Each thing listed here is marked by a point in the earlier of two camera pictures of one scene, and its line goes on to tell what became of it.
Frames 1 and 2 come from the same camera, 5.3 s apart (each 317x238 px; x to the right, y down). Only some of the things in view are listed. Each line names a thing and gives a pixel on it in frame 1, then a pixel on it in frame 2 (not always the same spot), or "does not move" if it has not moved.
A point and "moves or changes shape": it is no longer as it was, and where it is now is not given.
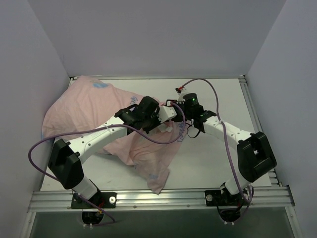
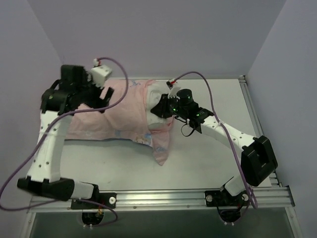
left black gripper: x=153 y=123 to x=104 y=96
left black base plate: x=102 y=200 does not move
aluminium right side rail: x=275 y=180 does not move
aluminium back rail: x=165 y=77 does not move
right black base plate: x=215 y=198 does not move
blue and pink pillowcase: x=86 y=103 moves or changes shape
